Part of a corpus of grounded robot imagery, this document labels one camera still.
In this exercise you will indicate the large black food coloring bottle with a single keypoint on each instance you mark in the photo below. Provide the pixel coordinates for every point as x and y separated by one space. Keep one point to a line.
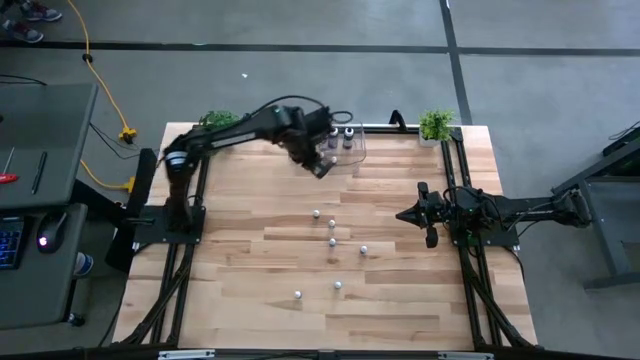
348 138

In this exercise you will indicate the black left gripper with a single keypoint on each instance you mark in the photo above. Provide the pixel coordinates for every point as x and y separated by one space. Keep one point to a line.
320 162

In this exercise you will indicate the black computer mouse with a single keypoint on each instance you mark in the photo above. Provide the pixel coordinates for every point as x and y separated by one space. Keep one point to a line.
50 235

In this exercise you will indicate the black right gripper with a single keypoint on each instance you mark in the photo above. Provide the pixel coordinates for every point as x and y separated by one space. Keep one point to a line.
440 210

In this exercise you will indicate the backlit black keyboard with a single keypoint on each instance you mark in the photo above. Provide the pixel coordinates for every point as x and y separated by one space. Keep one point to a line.
10 245

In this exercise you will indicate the person's shoe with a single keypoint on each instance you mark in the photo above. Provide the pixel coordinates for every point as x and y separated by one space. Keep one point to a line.
25 32
44 12

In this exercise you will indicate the broad-leaf plant in white pot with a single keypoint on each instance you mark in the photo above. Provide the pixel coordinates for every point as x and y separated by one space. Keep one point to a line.
220 119

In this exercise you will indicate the black aluminium frame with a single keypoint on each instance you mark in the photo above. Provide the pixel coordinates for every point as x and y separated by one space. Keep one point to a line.
400 129

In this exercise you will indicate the dark grey desk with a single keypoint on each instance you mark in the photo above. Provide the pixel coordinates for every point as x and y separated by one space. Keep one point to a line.
45 125

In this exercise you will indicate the blue and white cup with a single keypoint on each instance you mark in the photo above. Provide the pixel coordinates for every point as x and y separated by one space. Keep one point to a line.
83 265

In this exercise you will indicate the black flat panel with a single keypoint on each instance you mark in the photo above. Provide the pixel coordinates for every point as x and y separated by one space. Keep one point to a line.
142 180

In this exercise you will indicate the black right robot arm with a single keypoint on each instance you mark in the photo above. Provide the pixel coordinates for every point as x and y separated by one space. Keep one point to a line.
535 210

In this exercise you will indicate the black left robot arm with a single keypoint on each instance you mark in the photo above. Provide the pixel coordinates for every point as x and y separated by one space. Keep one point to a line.
230 135

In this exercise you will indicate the clear plastic bin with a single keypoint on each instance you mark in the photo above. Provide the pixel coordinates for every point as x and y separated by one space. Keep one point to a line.
356 150

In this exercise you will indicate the black pen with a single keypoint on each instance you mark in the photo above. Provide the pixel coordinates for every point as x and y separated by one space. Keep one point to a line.
39 172

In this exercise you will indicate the silver aluminium bracket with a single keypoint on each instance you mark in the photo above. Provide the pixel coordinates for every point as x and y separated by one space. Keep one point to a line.
465 355
186 354

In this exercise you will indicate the fern plant in white pot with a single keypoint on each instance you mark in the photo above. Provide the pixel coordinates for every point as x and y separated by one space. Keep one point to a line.
436 125

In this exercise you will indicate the grey-capped vial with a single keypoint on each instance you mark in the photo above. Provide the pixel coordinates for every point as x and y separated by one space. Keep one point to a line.
333 137

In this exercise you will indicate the grey metal table frame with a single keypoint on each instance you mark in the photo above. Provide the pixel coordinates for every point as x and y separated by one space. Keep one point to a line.
602 230

